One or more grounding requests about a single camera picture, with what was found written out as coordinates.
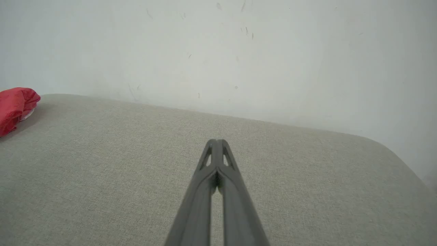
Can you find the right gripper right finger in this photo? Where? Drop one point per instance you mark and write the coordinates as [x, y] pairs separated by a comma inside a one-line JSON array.
[[239, 212]]

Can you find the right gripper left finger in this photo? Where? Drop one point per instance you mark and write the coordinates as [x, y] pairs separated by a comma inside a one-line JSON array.
[[194, 212]]

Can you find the red towel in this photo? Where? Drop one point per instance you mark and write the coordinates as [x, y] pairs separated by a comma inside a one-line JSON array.
[[13, 106]]

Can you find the grey fabric sofa cushion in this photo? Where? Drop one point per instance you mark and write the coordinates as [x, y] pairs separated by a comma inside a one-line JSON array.
[[102, 177]]

